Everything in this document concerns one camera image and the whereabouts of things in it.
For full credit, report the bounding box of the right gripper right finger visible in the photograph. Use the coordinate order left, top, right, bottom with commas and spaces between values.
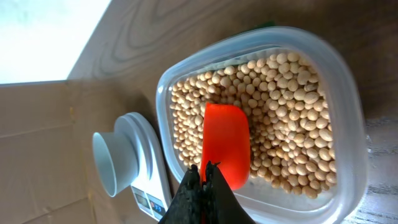
203, 161, 255, 224

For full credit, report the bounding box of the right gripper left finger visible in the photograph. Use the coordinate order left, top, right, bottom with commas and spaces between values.
159, 165, 202, 224

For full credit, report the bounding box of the red plastic measuring scoop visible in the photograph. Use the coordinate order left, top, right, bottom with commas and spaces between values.
200, 103, 251, 193

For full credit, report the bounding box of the white digital kitchen scale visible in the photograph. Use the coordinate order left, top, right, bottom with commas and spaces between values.
114, 112, 172, 221

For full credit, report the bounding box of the grey round bowl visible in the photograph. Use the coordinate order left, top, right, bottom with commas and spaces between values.
92, 132, 139, 197

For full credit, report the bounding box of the pile of soybeans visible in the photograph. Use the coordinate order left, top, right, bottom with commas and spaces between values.
170, 52, 336, 199

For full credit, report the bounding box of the clear plastic container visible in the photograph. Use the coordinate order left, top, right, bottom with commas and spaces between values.
155, 26, 369, 223

